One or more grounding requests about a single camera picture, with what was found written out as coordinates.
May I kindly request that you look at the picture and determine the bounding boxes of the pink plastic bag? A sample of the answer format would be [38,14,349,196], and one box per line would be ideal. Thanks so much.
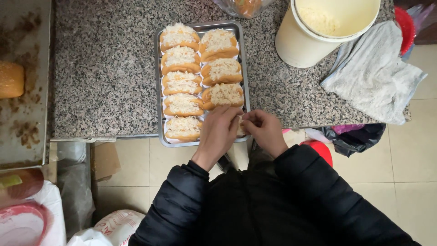
[331,124,366,135]

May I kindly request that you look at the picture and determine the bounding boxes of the clear bag with orange food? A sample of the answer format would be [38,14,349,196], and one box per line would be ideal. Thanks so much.
[212,0,276,19]

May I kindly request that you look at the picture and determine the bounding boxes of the brown round lid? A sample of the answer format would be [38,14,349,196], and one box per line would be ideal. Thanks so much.
[0,167,44,209]

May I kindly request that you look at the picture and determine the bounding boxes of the person's right hand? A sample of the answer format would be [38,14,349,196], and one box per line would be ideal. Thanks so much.
[241,110,289,159]

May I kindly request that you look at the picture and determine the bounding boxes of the shredded cheese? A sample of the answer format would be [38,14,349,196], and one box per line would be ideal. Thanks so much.
[298,7,342,37]

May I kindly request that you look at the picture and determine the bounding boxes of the brown cardboard piece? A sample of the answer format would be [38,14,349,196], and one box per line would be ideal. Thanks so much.
[90,142,121,182]

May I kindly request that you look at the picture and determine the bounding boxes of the white plastic bag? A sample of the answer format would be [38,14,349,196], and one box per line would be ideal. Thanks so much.
[303,128,332,144]

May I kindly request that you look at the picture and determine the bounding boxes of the grey towel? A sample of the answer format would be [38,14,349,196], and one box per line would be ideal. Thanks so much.
[320,20,428,126]

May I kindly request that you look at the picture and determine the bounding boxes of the dirty metal baking sheet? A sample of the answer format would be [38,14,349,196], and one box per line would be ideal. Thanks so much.
[0,0,52,170]

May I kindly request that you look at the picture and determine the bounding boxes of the clear plastic bag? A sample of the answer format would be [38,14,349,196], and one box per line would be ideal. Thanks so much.
[56,141,96,237]

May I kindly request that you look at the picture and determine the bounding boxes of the golden bread loaf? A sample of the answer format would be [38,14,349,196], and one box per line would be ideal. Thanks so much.
[0,61,25,100]

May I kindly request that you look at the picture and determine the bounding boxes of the black puffer jacket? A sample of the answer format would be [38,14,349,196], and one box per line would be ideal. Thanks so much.
[200,163,330,246]

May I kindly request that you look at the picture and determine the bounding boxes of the rectangular steel tray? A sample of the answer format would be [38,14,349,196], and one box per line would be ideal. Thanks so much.
[153,20,252,148]

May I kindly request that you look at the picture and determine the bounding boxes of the cream plastic bucket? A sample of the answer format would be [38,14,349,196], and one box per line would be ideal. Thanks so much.
[275,0,381,68]

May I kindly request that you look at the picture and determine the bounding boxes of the red-rimmed white tub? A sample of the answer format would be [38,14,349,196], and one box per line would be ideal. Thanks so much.
[0,180,67,246]

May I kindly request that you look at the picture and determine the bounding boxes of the rows of cheese-topped buns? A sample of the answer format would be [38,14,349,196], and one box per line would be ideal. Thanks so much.
[159,23,245,143]

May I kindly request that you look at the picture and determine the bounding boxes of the person's left hand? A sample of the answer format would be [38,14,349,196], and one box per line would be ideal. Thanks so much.
[191,105,245,172]

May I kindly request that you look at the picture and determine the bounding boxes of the white printed sack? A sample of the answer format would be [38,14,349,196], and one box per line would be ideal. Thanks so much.
[66,209,146,246]

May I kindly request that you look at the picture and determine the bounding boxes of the single cheese-topped bun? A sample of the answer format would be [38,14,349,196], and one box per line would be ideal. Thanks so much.
[237,115,247,138]

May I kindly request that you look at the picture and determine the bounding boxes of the black plastic bag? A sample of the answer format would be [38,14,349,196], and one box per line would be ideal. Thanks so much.
[322,123,386,158]

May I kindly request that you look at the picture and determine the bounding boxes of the red plastic basket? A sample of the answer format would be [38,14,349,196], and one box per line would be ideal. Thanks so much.
[394,6,417,56]

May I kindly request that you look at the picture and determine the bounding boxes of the red plastic stool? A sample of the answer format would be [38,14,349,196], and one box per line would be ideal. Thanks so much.
[299,140,333,167]

